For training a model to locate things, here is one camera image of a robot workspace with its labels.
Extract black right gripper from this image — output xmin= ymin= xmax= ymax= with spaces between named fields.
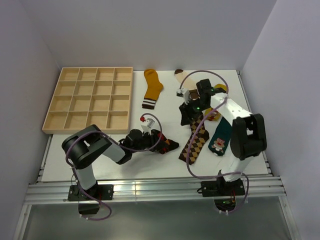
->
xmin=178 ymin=97 xmax=209 ymax=127

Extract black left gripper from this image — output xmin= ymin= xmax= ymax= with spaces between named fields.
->
xmin=131 ymin=129 xmax=168 ymax=154

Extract black red yellow argyle sock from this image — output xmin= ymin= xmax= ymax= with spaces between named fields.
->
xmin=150 ymin=129 xmax=180 ymax=155

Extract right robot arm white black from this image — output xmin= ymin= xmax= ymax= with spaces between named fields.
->
xmin=176 ymin=79 xmax=267 ymax=195

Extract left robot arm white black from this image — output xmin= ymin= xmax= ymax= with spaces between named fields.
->
xmin=61 ymin=124 xmax=164 ymax=200

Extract yellow sock bear motif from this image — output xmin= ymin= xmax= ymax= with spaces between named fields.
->
xmin=204 ymin=83 xmax=227 ymax=121

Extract cream sock brown stripes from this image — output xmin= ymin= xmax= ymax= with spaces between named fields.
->
xmin=174 ymin=68 xmax=201 ymax=100

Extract brown yellow argyle sock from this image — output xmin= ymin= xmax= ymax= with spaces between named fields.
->
xmin=178 ymin=113 xmax=210 ymax=165

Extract dark green sock bear motif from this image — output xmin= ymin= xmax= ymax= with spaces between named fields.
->
xmin=208 ymin=117 xmax=232 ymax=156

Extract mustard sock brown white stripes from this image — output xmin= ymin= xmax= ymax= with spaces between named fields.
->
xmin=141 ymin=69 xmax=163 ymax=110

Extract wooden compartment tray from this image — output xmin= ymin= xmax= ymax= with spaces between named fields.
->
xmin=42 ymin=67 xmax=133 ymax=134

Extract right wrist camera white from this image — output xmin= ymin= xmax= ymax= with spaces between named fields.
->
xmin=176 ymin=88 xmax=191 ymax=105

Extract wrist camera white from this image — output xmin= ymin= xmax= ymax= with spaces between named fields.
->
xmin=140 ymin=116 xmax=155 ymax=134
xmin=176 ymin=88 xmax=191 ymax=105

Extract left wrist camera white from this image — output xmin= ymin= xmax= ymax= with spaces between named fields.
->
xmin=140 ymin=116 xmax=155 ymax=134

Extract aluminium rail frame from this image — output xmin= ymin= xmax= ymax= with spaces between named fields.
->
xmin=24 ymin=70 xmax=286 ymax=205

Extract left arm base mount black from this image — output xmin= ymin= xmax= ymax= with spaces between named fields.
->
xmin=67 ymin=183 xmax=114 ymax=216

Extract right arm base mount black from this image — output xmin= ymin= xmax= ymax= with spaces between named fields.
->
xmin=197 ymin=177 xmax=245 ymax=212

